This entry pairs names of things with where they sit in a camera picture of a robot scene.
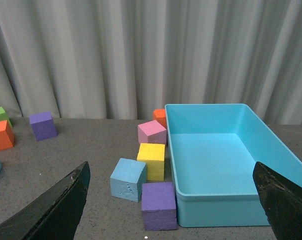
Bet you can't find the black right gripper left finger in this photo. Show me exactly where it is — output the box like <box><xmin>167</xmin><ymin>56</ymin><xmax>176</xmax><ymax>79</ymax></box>
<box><xmin>0</xmin><ymin>161</ymin><xmax>91</xmax><ymax>240</ymax></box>

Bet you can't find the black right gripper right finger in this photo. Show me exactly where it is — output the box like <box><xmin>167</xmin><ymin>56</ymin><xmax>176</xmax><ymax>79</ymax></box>
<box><xmin>252</xmin><ymin>161</ymin><xmax>302</xmax><ymax>240</ymax></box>

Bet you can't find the light blue foam block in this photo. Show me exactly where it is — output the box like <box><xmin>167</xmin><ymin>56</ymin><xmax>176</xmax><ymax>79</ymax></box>
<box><xmin>110</xmin><ymin>158</ymin><xmax>147</xmax><ymax>202</ymax></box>

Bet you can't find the purple foam block far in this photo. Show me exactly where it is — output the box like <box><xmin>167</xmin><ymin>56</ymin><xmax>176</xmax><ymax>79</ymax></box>
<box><xmin>29</xmin><ymin>111</ymin><xmax>58</xmax><ymax>141</ymax></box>

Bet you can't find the purple foam block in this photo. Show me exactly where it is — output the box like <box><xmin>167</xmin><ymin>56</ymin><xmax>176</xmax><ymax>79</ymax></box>
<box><xmin>141</xmin><ymin>182</ymin><xmax>178</xmax><ymax>231</ymax></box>
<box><xmin>29</xmin><ymin>111</ymin><xmax>58</xmax><ymax>141</ymax></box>

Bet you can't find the orange foam block left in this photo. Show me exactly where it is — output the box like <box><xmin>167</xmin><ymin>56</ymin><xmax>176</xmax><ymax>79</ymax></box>
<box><xmin>0</xmin><ymin>120</ymin><xmax>15</xmax><ymax>151</ymax></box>

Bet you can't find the light blue plastic bin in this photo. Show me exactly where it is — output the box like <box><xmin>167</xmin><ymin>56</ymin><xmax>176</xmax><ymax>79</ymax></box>
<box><xmin>165</xmin><ymin>103</ymin><xmax>302</xmax><ymax>228</ymax></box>

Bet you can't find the purple foam block near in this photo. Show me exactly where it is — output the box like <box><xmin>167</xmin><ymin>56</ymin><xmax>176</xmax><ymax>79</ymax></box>
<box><xmin>141</xmin><ymin>182</ymin><xmax>178</xmax><ymax>231</ymax></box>

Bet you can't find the yellow foam block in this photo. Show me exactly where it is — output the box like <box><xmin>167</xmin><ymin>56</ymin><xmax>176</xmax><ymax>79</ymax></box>
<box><xmin>136</xmin><ymin>143</ymin><xmax>166</xmax><ymax>181</ymax></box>

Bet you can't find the pink foam block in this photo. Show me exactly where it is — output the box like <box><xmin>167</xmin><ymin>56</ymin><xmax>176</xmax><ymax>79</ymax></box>
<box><xmin>137</xmin><ymin>120</ymin><xmax>167</xmax><ymax>145</ymax></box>

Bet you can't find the orange foam block behind bin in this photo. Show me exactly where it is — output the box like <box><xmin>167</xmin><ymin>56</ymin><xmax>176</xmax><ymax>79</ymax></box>
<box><xmin>152</xmin><ymin>108</ymin><xmax>167</xmax><ymax>128</ymax></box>

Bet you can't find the grey curtain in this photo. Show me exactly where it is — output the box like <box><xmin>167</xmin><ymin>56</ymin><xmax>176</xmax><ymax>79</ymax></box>
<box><xmin>0</xmin><ymin>0</ymin><xmax>302</xmax><ymax>125</ymax></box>

